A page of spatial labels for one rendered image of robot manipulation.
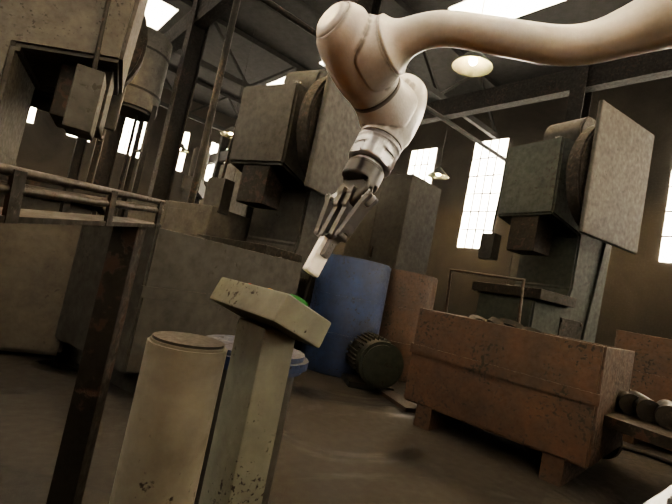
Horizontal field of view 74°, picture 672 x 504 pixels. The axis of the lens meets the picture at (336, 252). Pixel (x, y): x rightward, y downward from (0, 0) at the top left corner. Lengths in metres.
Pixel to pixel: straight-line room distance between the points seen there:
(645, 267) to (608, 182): 7.17
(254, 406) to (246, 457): 0.09
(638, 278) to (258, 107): 10.04
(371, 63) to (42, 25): 2.22
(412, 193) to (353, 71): 4.16
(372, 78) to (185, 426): 0.62
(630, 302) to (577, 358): 9.97
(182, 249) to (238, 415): 1.38
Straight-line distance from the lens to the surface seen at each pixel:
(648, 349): 3.74
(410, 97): 0.89
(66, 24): 2.83
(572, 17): 12.46
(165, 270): 2.09
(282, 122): 3.68
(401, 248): 4.81
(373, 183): 0.83
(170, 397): 0.69
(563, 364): 2.25
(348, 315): 3.27
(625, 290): 12.23
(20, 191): 0.61
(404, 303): 3.63
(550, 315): 5.06
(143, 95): 8.98
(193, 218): 3.99
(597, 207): 5.00
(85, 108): 2.47
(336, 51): 0.79
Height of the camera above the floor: 0.64
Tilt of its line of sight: 4 degrees up
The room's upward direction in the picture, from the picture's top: 11 degrees clockwise
